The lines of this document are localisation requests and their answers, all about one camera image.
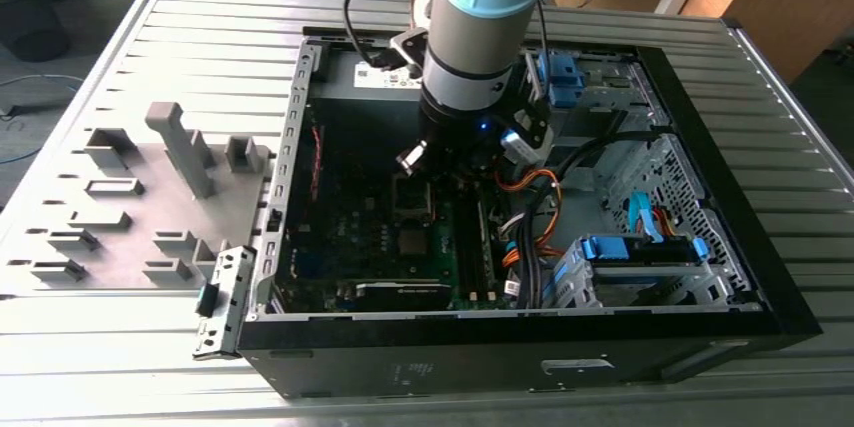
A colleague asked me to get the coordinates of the grey parts rack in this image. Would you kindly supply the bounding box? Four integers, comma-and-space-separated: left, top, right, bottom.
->
0, 100, 278, 293

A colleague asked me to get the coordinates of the grey card retention bracket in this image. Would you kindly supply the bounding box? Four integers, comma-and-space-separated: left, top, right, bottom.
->
190, 244, 260, 361

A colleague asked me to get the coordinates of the blue plastic rail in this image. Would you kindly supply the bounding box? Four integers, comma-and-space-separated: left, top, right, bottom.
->
546, 254, 569, 309

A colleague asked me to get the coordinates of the orange wire bundle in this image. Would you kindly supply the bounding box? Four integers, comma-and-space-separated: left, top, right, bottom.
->
493, 169, 565, 273

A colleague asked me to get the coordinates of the grey wrist box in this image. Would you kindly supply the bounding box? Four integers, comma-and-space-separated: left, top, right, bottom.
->
388, 28, 429, 68

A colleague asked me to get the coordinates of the black PC case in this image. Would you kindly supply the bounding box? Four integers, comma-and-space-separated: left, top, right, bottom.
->
236, 24, 823, 401

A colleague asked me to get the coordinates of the blue disk wire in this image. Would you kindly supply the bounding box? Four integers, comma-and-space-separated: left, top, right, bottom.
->
625, 190, 665, 244

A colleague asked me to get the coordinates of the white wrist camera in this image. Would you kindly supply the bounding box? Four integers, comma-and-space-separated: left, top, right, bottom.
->
496, 114, 554, 166

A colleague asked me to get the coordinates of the perforated metal disk bay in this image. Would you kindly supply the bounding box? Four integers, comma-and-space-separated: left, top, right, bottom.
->
542, 134, 759, 311

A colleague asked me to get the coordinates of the blue optical bay latch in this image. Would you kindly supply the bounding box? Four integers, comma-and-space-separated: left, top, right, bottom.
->
545, 53, 586, 109

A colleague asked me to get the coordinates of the black cable with plug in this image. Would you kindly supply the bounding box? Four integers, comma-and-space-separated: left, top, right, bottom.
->
341, 0, 405, 72

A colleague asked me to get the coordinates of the green RAM stick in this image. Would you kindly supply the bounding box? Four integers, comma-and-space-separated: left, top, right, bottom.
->
473, 181, 498, 296

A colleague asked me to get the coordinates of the black camera cable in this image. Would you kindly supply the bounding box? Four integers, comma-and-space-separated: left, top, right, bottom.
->
532, 0, 554, 116

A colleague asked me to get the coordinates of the small side camera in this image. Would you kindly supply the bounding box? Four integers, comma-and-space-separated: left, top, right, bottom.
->
392, 143, 429, 177

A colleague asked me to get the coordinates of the black round bin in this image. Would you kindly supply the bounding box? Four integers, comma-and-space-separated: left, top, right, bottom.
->
9, 0, 73, 63

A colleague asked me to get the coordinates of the black RAM slot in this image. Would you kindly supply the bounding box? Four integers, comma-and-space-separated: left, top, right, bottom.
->
454, 182, 476, 298

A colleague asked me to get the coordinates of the hard disk in blue carrier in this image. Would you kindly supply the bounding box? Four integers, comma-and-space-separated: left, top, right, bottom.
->
578, 234, 709, 268

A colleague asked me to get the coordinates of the black graphics card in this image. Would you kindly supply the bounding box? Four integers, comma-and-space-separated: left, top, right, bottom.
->
336, 279, 456, 313

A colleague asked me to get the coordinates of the grey metal drive cage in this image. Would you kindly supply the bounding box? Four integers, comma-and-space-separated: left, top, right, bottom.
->
525, 49, 672, 171

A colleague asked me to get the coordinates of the red fan wire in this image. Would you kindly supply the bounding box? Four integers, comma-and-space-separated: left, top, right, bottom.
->
306, 124, 325, 231

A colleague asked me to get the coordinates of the orange disk power wire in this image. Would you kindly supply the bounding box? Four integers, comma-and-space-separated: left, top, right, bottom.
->
652, 206, 676, 238

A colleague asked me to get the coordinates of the silver power supply unit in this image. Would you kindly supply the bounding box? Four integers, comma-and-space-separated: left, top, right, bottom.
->
309, 52, 428, 168

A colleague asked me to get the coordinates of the CPU socket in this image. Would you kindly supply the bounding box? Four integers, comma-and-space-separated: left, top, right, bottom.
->
390, 174, 436, 219

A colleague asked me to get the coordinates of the green motherboard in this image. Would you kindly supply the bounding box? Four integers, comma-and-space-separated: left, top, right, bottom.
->
282, 116, 525, 313

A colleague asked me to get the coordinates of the black cable bundle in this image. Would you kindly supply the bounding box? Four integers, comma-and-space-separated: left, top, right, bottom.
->
516, 130, 659, 309

